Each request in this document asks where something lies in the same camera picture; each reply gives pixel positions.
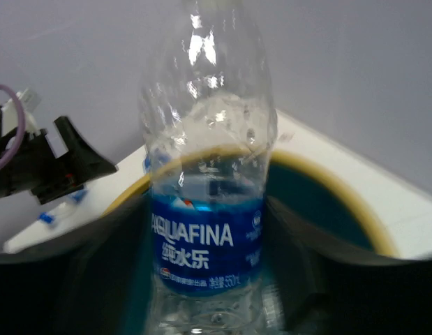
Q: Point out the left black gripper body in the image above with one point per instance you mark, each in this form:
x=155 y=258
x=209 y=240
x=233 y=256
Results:
x=37 y=170

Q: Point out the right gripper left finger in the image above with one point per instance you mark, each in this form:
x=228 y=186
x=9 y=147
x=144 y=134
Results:
x=92 y=280

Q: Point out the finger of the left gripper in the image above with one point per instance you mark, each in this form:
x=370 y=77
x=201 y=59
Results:
x=81 y=163

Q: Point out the teal bin with yellow rim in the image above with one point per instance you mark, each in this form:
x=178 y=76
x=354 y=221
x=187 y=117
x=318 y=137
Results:
x=317 y=196

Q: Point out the clear bottle dark blue label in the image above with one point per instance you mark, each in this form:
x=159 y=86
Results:
x=67 y=208

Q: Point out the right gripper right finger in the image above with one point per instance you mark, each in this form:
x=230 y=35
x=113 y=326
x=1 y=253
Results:
x=329 y=286

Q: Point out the Aquafina clear water bottle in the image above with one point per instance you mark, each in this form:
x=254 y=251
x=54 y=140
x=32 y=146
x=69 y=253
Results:
x=209 y=124

